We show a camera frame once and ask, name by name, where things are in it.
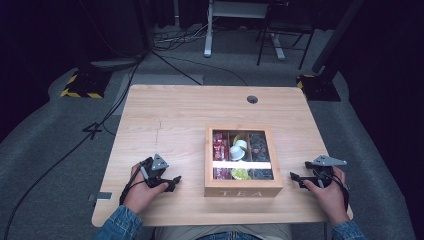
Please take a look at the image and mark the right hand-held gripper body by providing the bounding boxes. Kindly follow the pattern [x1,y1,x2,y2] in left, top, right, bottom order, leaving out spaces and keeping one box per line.
[304,155,348,188]

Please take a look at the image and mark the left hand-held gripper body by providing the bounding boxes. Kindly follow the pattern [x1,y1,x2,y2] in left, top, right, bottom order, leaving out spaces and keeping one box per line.
[139,153,170,188]

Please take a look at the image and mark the wooden glass box lid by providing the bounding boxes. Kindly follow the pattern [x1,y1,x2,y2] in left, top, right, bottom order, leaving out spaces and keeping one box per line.
[204,124,284,189]

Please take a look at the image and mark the wooden tea box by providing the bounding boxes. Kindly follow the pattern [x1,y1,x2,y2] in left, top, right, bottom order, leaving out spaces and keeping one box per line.
[203,124,284,198]

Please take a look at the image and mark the person's left hand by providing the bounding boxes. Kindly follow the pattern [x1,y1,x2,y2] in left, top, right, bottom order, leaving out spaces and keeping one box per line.
[123,163,170,214]

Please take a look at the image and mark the person's right hand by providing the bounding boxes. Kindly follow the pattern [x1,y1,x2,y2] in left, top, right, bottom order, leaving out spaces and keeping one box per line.
[303,166,351,226]

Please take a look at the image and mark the person's beige shirt torso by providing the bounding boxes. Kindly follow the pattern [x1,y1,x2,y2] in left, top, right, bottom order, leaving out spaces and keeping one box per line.
[153,223,293,240]

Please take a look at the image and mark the pile of dark tea bags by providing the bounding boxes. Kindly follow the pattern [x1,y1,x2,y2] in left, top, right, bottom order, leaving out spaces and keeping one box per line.
[249,132,274,181]

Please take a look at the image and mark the stack of red packets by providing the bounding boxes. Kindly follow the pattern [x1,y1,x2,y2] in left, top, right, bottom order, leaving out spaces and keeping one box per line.
[212,130,232,181]

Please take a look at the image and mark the grey tape strip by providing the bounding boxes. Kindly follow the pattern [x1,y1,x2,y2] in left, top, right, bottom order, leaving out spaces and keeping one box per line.
[88,192,113,202]

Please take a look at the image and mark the person's blue jeans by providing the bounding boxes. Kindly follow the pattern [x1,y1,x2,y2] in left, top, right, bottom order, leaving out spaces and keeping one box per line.
[196,231,262,240]

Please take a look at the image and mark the black stand base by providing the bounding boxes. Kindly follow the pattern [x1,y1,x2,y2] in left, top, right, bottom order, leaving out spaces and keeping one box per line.
[296,73,342,102]

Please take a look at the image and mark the hazard striped stand base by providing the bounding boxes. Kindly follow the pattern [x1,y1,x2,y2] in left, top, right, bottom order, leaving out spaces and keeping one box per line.
[60,68,113,100]

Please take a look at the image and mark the grey round stand foot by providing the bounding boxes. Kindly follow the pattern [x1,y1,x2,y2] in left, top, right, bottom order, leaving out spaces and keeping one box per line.
[90,58,143,72]

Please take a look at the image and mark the dark slanted stand pole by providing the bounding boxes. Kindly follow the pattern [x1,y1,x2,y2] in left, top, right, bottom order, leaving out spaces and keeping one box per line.
[311,0,365,75]

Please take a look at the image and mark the black chair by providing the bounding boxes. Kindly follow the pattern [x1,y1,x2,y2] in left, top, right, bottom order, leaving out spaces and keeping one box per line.
[256,0,318,70]

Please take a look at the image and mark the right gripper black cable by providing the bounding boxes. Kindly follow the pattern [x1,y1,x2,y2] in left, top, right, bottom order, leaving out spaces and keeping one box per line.
[328,171,351,212]

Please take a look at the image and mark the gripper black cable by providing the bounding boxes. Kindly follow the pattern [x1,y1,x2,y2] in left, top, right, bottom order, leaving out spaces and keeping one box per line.
[328,171,351,212]
[119,163,148,206]

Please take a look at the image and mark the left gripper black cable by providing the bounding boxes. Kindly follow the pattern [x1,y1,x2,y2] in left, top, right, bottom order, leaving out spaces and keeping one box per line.
[119,163,148,206]

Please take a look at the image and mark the long black floor cable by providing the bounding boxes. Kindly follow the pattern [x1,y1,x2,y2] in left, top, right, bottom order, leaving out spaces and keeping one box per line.
[2,61,143,234]

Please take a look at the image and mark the bundle of floor cables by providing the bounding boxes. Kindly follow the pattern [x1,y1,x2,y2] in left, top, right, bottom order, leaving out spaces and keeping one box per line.
[153,24,209,52]

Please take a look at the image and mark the white desk frame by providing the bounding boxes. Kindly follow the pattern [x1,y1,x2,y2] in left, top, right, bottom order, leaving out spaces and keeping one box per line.
[203,0,286,61]

